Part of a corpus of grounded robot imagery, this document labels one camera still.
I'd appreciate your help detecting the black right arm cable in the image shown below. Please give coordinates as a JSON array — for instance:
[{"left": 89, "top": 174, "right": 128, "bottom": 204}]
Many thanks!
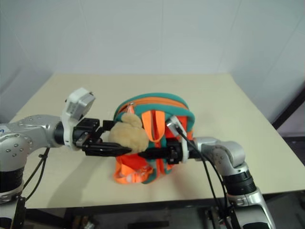
[{"left": 175, "top": 125, "right": 237, "bottom": 229}]

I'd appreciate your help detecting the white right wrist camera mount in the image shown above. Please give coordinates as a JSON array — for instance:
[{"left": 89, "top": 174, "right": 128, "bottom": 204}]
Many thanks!
[{"left": 165, "top": 115, "right": 191, "bottom": 165}]

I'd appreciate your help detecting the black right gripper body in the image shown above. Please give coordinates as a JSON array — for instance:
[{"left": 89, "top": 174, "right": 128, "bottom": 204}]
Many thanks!
[{"left": 166, "top": 140, "right": 185, "bottom": 165}]

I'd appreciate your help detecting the black metal table frame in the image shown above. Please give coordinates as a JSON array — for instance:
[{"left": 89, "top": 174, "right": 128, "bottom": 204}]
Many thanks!
[{"left": 23, "top": 189, "right": 305, "bottom": 229}]

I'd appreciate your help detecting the black slanted pole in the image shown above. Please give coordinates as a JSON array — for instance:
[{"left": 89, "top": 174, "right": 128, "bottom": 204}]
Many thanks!
[{"left": 272, "top": 82, "right": 305, "bottom": 130}]

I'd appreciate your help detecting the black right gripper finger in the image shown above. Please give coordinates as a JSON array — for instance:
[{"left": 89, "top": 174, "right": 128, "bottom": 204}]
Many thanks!
[{"left": 138, "top": 147, "right": 170, "bottom": 160}]

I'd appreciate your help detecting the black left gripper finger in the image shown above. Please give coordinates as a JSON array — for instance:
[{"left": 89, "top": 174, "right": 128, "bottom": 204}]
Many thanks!
[
  {"left": 81, "top": 142, "right": 133, "bottom": 157},
  {"left": 102, "top": 120, "right": 116, "bottom": 132}
]

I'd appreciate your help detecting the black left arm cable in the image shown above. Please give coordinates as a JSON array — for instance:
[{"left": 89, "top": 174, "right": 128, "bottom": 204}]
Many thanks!
[{"left": 22, "top": 147, "right": 51, "bottom": 200}]

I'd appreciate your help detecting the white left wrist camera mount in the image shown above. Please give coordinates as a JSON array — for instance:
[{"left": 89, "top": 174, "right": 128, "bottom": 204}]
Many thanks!
[{"left": 61, "top": 87, "right": 97, "bottom": 150}]

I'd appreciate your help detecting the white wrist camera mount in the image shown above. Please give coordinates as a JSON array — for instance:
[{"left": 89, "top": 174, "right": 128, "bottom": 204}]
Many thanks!
[
  {"left": 165, "top": 115, "right": 191, "bottom": 165},
  {"left": 61, "top": 87, "right": 97, "bottom": 150}
]

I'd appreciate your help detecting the beige plush toy pendant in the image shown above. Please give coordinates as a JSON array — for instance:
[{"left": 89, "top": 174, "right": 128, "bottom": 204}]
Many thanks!
[{"left": 108, "top": 113, "right": 150, "bottom": 154}]

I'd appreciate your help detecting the green and orange backpack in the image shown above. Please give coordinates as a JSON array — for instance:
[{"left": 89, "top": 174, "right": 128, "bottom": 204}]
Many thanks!
[{"left": 112, "top": 93, "right": 197, "bottom": 186}]

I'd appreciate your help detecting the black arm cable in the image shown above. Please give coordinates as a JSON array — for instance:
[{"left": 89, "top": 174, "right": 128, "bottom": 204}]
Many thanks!
[
  {"left": 22, "top": 147, "right": 51, "bottom": 200},
  {"left": 175, "top": 125, "right": 237, "bottom": 229}
]

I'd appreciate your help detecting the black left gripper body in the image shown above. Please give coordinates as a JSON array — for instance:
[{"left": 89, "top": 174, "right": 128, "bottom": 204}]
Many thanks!
[{"left": 72, "top": 117, "right": 104, "bottom": 150}]

